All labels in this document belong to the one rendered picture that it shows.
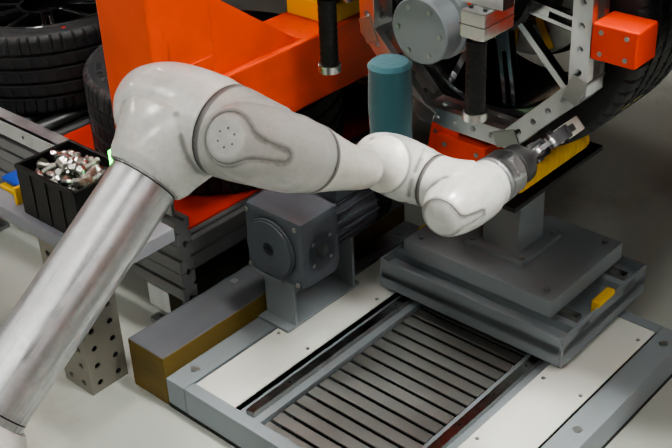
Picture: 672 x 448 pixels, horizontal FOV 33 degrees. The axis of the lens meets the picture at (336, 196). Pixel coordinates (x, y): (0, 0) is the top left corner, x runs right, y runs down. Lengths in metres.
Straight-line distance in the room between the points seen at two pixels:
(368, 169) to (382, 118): 0.62
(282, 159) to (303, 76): 1.09
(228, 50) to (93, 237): 0.92
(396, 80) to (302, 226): 0.38
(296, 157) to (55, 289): 0.36
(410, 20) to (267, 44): 0.46
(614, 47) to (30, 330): 1.10
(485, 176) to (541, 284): 0.59
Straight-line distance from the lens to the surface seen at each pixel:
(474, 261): 2.54
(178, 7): 2.23
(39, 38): 3.18
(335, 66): 2.16
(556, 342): 2.44
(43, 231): 2.36
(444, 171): 1.94
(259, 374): 2.47
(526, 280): 2.49
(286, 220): 2.37
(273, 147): 1.44
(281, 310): 2.60
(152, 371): 2.53
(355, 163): 1.59
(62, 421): 2.57
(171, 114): 1.53
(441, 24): 2.04
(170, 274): 2.64
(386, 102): 2.23
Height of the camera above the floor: 1.63
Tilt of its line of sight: 30 degrees down
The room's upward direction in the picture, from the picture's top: 3 degrees counter-clockwise
